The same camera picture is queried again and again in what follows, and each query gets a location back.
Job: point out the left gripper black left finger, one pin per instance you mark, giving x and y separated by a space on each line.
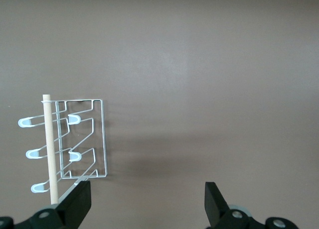
72 206

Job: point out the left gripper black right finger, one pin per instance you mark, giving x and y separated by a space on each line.
216 209

